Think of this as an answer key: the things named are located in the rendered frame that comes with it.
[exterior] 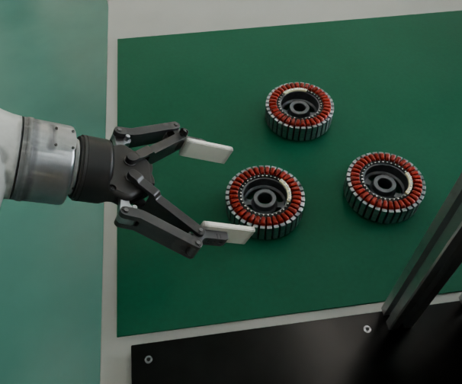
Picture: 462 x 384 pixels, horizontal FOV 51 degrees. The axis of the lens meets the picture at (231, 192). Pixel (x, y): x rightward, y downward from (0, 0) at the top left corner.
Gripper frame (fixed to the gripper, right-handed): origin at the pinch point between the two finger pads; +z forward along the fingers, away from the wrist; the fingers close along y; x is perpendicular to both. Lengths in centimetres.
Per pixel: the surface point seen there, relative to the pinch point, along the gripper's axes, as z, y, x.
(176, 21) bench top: 2, 51, 7
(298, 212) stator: 9.9, -2.3, -0.4
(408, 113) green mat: 33.8, 16.3, -9.1
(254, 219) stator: 4.3, -2.2, 2.2
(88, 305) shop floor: 4, 29, 90
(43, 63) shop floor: -11, 146, 97
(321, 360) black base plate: 8.1, -21.8, 2.1
